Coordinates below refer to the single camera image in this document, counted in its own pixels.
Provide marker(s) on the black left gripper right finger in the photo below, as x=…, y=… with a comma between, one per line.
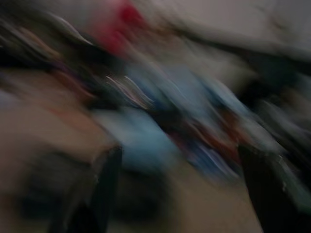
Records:
x=264, y=189

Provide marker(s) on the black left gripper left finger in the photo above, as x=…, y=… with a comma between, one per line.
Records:
x=107, y=189

